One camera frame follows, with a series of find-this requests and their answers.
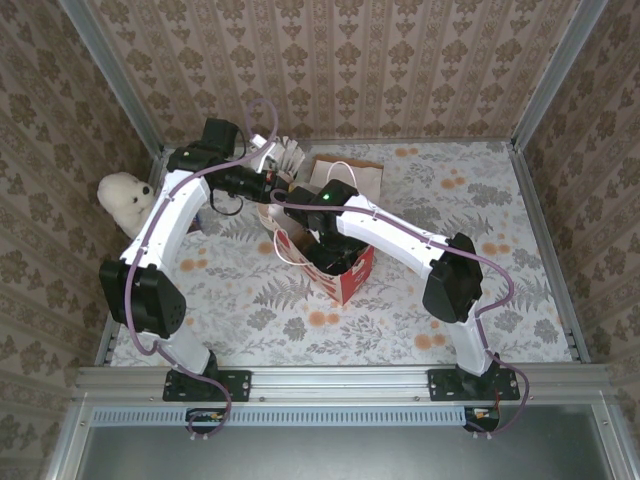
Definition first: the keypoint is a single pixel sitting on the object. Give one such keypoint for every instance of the stack of paper cups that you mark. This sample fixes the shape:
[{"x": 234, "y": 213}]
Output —
[{"x": 264, "y": 217}]

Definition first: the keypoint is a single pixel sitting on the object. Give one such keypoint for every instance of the red white paper gift bag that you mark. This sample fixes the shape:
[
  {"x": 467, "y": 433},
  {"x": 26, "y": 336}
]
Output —
[{"x": 355, "y": 280}]

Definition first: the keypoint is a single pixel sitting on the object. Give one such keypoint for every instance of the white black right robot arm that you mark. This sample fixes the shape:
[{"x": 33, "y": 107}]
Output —
[{"x": 390, "y": 235}]

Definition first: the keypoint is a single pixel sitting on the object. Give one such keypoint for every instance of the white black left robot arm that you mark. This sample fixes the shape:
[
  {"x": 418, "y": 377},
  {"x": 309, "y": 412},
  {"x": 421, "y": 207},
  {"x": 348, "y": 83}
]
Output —
[{"x": 170, "y": 220}]

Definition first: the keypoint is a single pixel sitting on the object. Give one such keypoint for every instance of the white napkin stack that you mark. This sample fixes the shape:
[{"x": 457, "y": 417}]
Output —
[{"x": 370, "y": 180}]

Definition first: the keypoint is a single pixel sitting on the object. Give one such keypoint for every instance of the blue tissue packet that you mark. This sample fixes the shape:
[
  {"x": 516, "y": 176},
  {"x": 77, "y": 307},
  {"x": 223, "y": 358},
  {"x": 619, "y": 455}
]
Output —
[{"x": 199, "y": 222}]

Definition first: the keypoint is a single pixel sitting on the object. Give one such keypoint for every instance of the brown cardboard tray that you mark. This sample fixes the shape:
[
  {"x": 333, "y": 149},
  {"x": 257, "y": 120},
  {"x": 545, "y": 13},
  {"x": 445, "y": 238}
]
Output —
[{"x": 370, "y": 164}]

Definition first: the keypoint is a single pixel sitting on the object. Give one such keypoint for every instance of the white plush dog toy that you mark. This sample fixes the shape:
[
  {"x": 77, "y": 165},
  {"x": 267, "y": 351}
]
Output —
[{"x": 125, "y": 200}]

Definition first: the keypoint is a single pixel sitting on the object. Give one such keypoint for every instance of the grey metal panel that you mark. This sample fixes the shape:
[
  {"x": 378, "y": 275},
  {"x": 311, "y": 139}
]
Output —
[{"x": 350, "y": 455}]

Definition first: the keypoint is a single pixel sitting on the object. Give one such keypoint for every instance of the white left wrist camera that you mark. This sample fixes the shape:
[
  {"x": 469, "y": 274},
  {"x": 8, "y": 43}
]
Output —
[{"x": 257, "y": 141}]

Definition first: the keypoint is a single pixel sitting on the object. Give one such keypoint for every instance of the aluminium frame post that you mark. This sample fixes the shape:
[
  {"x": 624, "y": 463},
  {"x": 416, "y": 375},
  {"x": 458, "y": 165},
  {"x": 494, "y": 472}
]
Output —
[
  {"x": 115, "y": 85},
  {"x": 555, "y": 75}
]

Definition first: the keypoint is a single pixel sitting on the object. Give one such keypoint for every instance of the aluminium front rail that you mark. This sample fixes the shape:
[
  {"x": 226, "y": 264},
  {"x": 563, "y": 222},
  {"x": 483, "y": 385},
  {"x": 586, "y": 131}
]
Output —
[{"x": 340, "y": 382}]

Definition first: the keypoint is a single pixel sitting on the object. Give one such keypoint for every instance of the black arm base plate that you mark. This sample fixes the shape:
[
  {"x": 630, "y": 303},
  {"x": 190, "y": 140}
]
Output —
[
  {"x": 235, "y": 385},
  {"x": 442, "y": 385}
]

